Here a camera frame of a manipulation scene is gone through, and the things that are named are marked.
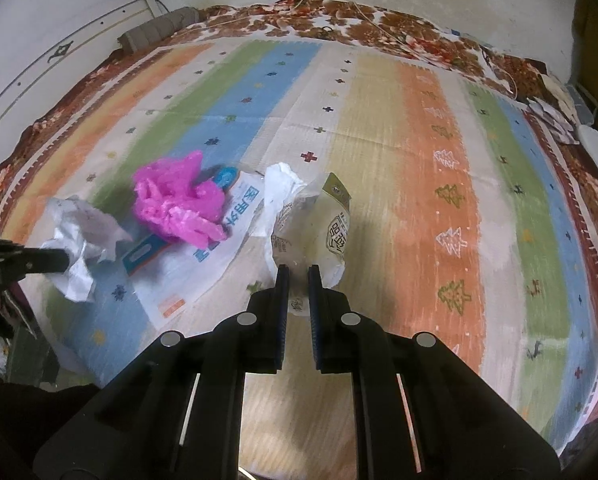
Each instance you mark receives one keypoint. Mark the blue white plastic package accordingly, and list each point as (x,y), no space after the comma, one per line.
(229,260)

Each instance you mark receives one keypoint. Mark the translucent printed plastic bag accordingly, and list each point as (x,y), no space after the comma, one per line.
(319,240)

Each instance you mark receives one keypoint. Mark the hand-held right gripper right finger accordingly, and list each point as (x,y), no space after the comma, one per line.
(315,310)

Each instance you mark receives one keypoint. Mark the striped colourful mat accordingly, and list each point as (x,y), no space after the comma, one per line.
(404,185)

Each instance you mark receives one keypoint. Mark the cream crumpled cloth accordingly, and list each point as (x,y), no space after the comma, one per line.
(554,90)

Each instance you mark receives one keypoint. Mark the white paper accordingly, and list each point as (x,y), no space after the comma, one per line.
(86,230)

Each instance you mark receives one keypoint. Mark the white headboard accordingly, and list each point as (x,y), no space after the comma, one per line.
(54,60)

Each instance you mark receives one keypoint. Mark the white papers on bed edge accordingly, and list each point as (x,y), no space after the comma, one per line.
(554,120)

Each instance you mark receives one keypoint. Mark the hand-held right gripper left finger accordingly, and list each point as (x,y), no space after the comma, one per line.
(281,310)

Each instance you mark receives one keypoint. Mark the pink plastic bag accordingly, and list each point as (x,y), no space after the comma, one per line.
(174,200)

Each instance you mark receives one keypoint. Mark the brown floral blanket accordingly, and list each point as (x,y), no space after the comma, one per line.
(379,25)

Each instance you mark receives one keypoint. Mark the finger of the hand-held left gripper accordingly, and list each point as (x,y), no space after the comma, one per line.
(39,259)

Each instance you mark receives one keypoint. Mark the white plastic wrapper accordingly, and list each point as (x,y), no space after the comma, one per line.
(279,195)

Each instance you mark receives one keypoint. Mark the grey rolled pillow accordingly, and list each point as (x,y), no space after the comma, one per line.
(154,30)

